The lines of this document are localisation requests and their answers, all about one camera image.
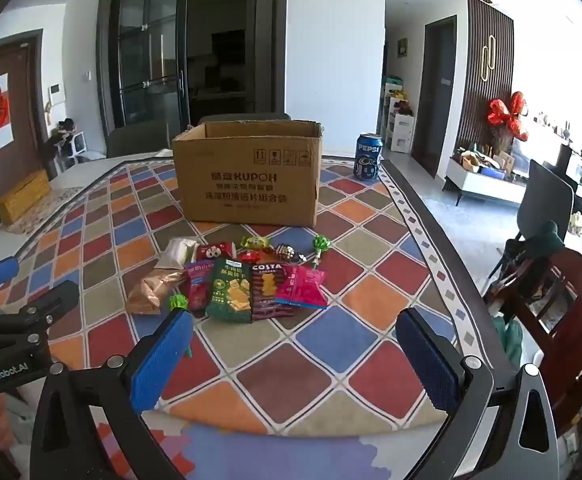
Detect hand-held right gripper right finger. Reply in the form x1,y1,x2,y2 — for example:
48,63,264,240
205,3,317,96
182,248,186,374
395,308,558,480

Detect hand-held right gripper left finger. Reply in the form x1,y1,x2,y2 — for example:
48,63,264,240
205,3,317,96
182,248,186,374
30,307,194,480

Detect green lollipop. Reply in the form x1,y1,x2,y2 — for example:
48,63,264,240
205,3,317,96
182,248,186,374
168,294,194,358
311,235,332,268

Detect brown cardboard box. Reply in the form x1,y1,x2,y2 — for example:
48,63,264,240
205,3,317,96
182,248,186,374
172,120,323,228

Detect brown clear snack packet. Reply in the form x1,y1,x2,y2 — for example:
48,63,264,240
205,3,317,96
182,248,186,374
125,269,184,316

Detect yellow wooden box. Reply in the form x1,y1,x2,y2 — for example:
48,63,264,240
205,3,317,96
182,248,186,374
0,170,52,225

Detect red purple snack packet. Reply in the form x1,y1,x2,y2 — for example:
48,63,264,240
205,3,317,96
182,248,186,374
183,259,218,312

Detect light green bag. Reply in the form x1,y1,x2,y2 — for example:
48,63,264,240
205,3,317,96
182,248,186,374
493,312,524,368

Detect green cracker packet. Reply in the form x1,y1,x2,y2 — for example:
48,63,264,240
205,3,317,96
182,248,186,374
205,259,252,323

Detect beige snack packet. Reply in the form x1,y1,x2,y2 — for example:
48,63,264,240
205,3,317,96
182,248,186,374
156,237,199,271

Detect small red snack packet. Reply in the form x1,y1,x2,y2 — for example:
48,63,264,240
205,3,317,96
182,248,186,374
196,241,237,263

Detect maroon coffee snack packet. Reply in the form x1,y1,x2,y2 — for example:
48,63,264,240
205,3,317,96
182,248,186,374
249,261,297,322

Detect pink snack packet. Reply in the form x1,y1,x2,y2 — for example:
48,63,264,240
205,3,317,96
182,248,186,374
274,265,328,310

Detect white stool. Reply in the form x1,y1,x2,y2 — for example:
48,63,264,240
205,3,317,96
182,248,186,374
54,130,84,171

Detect red wooden chair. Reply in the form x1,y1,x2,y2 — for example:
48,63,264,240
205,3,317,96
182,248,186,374
483,247,582,436

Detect brown door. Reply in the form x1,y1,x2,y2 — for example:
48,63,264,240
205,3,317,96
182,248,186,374
0,30,47,231

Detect dark green cloth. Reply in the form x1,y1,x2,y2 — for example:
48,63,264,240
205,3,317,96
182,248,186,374
503,220,564,271

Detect dark dining chair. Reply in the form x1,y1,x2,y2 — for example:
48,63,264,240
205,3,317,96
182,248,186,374
107,121,171,158

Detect white low cabinet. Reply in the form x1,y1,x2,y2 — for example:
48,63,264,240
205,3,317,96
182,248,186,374
443,155,526,206

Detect grey chair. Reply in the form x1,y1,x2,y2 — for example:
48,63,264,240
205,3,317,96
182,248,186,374
516,159,576,251

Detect blue soda can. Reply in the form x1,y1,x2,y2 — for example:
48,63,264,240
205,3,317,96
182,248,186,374
353,132,384,181

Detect white drawer unit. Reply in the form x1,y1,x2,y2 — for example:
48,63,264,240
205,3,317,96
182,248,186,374
383,82,414,153

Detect black television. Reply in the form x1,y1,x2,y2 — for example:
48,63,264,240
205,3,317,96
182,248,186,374
553,142,582,206

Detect black framed glass door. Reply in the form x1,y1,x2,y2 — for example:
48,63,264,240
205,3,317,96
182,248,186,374
96,0,192,136

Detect red balloon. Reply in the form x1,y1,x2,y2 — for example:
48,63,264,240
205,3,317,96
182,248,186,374
488,91,530,142

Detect dark room door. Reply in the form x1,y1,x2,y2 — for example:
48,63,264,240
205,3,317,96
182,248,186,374
411,15,458,178

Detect gold wall ornament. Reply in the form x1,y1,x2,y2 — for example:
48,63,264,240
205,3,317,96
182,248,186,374
480,35,496,81

